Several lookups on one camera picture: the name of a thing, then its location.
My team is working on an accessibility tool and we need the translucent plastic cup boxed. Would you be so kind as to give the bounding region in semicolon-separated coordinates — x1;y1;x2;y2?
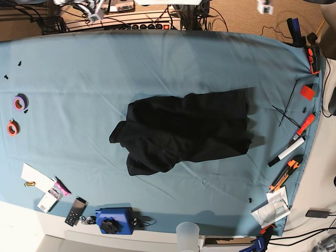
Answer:
176;222;200;252

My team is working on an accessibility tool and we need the blue plastic box device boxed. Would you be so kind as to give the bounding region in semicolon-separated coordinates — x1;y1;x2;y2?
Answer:
95;207;134;235

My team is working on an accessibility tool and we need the pink marker pen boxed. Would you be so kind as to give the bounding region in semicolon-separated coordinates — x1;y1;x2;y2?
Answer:
53;176;71;196

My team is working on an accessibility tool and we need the white paper sheet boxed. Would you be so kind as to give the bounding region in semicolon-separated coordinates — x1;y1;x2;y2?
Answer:
21;163;55;193

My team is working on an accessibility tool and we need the white black marker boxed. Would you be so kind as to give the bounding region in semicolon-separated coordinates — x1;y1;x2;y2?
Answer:
268;137;306;167

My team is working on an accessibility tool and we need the blue bar clamp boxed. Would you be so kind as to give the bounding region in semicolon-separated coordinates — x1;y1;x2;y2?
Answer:
239;224;275;252

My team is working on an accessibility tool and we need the black zip tie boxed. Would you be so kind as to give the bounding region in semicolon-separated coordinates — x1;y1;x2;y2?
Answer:
272;79;299;127

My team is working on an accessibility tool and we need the black t-shirt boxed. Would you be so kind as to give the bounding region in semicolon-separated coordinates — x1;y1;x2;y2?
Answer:
109;89;251;176

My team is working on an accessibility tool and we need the metal key ring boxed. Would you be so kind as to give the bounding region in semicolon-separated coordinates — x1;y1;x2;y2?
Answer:
79;215;97;226

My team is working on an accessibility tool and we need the red tape roll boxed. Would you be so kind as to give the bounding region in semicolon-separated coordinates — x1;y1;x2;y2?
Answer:
7;120;19;136

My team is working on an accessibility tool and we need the black small adapter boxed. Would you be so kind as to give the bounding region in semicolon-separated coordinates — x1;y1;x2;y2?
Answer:
305;209;330;218

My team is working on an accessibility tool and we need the red handled screwdriver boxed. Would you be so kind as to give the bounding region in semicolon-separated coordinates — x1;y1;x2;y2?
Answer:
288;113;315;146

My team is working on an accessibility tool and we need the orange black utility knife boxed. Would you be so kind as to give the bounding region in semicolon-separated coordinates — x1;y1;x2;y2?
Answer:
268;154;304;193

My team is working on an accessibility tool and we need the orange cube block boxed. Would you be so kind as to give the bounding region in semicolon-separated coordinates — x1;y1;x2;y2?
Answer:
300;83;315;101

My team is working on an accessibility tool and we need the orange black clamp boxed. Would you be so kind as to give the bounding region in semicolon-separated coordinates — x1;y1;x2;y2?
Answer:
306;33;321;75

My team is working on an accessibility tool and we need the white packet with label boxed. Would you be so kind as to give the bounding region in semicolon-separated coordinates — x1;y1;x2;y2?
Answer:
37;188;62;213

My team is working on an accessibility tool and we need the black power strip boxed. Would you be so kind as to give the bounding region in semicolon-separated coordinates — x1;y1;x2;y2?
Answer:
103;23;174;30

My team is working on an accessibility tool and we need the black remote control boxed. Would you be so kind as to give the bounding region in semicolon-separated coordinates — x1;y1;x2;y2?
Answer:
65;197;87;227

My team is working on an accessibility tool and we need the teal table cloth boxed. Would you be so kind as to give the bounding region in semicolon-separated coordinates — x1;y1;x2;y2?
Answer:
1;30;324;236

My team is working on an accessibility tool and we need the purple tape roll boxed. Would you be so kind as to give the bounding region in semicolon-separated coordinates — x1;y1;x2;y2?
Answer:
13;93;28;111

